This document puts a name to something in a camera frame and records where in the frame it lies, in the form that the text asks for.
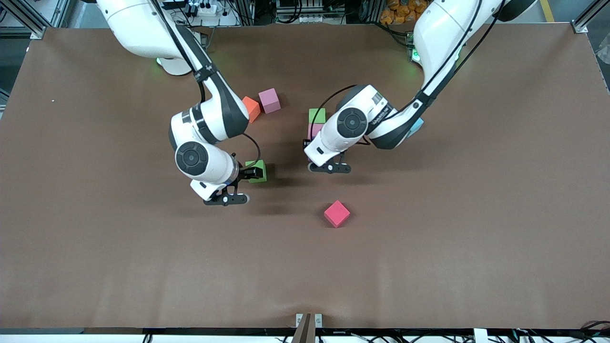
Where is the red foam cube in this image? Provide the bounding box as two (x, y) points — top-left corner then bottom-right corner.
(324, 200), (351, 228)

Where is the orange foam cube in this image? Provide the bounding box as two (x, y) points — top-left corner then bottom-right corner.
(242, 96), (262, 123)

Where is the brown table cover sheet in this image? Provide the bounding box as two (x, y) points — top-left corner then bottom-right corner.
(0, 24), (610, 329)

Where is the pile of orange items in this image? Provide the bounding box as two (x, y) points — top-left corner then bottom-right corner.
(380, 0), (429, 25)

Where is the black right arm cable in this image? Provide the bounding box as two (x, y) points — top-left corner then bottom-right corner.
(152, 0), (262, 165)

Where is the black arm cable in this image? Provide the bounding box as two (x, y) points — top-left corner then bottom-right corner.
(309, 0), (506, 141)
(152, 0), (262, 165)

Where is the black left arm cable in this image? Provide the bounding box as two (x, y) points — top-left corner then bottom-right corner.
(309, 0), (506, 141)

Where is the metal equipment frame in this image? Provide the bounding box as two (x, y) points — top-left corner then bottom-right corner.
(275, 0), (346, 23)

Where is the brown post with metal brackets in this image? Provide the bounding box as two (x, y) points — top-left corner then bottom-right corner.
(292, 313), (324, 343)

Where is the aluminium frame profile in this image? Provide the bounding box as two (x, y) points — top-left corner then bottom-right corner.
(572, 0), (610, 34)
(0, 0), (48, 40)

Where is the black cable bundle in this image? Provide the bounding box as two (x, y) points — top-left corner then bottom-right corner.
(512, 321), (610, 343)

